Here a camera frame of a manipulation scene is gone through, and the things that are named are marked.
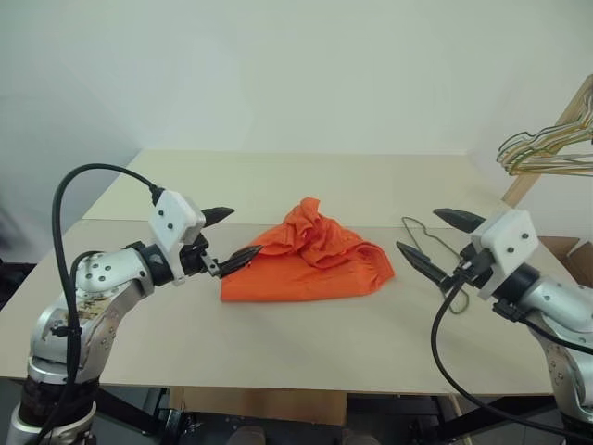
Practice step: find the orange garment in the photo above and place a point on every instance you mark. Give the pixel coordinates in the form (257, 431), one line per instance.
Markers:
(296, 283)

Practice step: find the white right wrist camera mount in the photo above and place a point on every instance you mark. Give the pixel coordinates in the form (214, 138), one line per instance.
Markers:
(509, 236)

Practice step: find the brown cardboard panel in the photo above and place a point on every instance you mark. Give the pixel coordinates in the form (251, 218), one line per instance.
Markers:
(259, 408)

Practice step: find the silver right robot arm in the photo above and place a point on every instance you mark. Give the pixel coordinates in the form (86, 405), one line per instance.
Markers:
(556, 301)

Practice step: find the brown cardboard box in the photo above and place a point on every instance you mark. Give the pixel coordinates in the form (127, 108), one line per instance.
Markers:
(579, 259)

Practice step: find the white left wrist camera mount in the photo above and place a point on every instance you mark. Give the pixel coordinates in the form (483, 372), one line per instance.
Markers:
(173, 213)

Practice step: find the wooden hanger rack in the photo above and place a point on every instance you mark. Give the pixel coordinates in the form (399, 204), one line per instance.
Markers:
(521, 185)

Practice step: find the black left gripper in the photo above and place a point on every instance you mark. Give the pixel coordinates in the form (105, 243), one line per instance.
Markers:
(197, 259)

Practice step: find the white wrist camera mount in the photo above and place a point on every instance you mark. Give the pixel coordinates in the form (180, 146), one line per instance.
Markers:
(509, 236)
(173, 213)

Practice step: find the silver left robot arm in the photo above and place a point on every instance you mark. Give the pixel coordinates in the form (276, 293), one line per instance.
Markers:
(106, 273)

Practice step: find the dark rounded shape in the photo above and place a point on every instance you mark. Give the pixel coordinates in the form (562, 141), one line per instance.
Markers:
(244, 436)

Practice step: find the black table frame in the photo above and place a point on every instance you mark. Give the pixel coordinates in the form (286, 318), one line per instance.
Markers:
(417, 410)

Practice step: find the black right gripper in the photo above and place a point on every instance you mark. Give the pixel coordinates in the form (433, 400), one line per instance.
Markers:
(473, 266)

